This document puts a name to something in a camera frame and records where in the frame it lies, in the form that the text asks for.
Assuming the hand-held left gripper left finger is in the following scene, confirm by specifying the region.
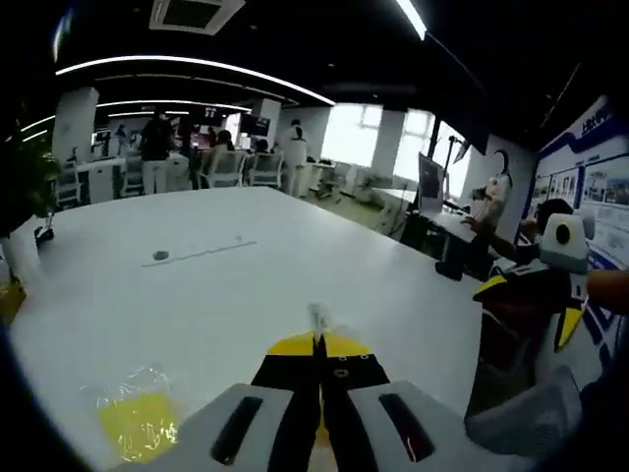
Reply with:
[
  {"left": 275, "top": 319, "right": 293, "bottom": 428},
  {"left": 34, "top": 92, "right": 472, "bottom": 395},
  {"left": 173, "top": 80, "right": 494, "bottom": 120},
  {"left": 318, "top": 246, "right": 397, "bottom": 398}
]
[{"left": 117, "top": 331, "right": 324, "bottom": 472}]

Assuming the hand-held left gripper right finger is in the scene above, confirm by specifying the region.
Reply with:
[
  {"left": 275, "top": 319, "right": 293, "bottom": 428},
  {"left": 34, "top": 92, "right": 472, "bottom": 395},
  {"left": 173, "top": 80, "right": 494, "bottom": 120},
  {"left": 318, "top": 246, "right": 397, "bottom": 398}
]
[{"left": 316, "top": 331, "right": 537, "bottom": 472}]

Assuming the yellow silicone block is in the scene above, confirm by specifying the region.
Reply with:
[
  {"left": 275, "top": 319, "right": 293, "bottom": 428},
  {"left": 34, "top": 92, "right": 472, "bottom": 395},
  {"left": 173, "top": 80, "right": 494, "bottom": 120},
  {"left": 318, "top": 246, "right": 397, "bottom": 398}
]
[{"left": 81, "top": 363, "right": 182, "bottom": 464}]

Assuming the black box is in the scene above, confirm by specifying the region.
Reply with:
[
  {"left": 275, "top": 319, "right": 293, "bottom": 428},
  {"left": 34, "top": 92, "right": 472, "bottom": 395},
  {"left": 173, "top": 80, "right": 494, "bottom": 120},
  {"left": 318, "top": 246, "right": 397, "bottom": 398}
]
[{"left": 434, "top": 260, "right": 466, "bottom": 281}]

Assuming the desk computer monitor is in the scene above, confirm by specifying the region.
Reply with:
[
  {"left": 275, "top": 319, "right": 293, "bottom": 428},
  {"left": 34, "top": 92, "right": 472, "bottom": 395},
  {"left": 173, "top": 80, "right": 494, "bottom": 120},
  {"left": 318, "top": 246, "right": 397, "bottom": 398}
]
[{"left": 417, "top": 151, "right": 449, "bottom": 213}]

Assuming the white mesh office chair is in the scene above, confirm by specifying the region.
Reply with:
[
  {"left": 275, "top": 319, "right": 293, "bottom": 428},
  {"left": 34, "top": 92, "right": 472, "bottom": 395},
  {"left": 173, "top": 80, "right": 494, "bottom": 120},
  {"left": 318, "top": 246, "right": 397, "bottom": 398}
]
[
  {"left": 208, "top": 149, "right": 247, "bottom": 189},
  {"left": 249, "top": 150, "right": 285, "bottom": 188}
]

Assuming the yellow-brown tissue box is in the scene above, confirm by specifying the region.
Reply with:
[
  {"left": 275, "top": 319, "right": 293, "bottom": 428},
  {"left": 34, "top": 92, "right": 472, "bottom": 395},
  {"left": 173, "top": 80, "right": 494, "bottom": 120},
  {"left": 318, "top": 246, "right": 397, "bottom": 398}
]
[{"left": 0, "top": 282, "right": 29, "bottom": 325}]

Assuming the straight ceiling light strip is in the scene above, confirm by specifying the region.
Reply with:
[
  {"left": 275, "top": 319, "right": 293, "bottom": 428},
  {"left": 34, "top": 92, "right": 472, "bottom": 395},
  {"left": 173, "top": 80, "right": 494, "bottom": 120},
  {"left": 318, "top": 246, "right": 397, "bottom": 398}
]
[{"left": 394, "top": 0, "right": 428, "bottom": 41}]

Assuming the small black object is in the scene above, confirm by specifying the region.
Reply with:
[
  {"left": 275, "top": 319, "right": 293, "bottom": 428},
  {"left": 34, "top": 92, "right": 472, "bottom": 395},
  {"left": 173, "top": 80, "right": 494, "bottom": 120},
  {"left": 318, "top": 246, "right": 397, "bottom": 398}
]
[{"left": 33, "top": 211, "right": 56, "bottom": 243}]

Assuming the green potted plant white pot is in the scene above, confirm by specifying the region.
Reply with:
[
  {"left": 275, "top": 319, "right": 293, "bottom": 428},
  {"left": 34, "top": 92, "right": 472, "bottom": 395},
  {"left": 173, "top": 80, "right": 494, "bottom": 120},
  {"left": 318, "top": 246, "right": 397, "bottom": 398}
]
[{"left": 0, "top": 125, "right": 63, "bottom": 286}]

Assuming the thin ceiling light strip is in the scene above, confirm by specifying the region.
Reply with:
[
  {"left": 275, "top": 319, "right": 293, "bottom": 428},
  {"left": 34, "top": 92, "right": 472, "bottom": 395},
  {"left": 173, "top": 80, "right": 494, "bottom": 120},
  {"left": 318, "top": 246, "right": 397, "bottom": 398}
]
[{"left": 95, "top": 99, "right": 252, "bottom": 113}]

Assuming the long curved ceiling light strip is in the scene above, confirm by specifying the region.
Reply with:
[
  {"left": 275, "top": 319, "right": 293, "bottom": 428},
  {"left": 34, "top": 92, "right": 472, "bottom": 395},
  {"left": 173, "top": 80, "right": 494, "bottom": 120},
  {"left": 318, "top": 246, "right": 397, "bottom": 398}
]
[{"left": 55, "top": 54, "right": 336, "bottom": 105}]

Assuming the ceiling air conditioner unit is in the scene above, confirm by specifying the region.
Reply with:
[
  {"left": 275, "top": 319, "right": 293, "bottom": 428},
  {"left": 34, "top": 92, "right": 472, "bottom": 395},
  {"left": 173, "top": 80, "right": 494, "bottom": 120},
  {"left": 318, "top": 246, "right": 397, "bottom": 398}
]
[{"left": 149, "top": 0, "right": 246, "bottom": 35}]

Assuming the blue white wall poster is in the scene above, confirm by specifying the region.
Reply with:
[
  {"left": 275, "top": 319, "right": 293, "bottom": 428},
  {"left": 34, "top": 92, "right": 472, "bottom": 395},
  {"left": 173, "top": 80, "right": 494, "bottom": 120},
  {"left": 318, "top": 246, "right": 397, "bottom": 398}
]
[{"left": 533, "top": 95, "right": 629, "bottom": 269}]

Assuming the dark wall monitor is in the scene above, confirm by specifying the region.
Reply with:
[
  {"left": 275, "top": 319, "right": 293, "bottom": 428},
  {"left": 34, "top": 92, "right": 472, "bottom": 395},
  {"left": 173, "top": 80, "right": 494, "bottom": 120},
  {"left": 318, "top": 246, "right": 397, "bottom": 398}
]
[{"left": 239, "top": 114, "right": 271, "bottom": 137}]

